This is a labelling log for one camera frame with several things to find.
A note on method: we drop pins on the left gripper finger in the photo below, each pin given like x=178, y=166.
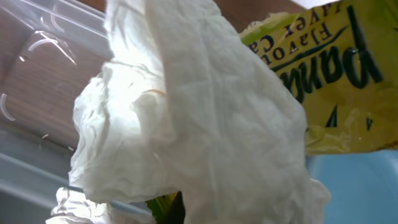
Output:
x=176, y=212

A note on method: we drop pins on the white paper napkin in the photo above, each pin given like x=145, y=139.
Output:
x=184, y=105

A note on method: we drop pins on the yellow green snack wrapper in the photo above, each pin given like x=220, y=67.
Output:
x=339, y=61

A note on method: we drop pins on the dark blue plate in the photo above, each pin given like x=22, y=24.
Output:
x=363, y=187

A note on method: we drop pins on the clear plastic waste bin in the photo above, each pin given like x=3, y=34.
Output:
x=49, y=51

